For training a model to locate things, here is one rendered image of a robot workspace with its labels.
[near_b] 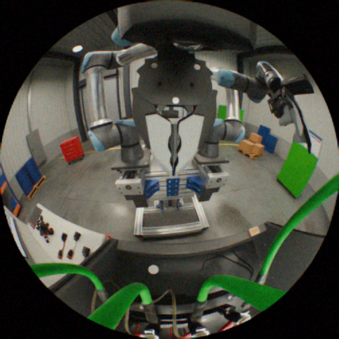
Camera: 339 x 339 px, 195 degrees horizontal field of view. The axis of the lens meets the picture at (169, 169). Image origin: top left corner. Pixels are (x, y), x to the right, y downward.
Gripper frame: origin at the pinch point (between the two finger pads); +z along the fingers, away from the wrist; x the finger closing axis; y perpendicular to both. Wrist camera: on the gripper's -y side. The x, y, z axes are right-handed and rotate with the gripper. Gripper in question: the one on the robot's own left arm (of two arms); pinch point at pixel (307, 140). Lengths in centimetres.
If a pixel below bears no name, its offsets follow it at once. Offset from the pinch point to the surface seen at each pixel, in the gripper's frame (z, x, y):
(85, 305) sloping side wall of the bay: 46, 32, -1
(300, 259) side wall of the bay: 29.3, -27.6, -1.1
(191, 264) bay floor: 45, 4, 28
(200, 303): 29.7, 13.5, 2.5
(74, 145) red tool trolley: 2, 364, 222
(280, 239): 16.6, 9.4, 0.9
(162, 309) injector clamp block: 46.7, 14.8, 7.4
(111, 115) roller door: -246, 449, 424
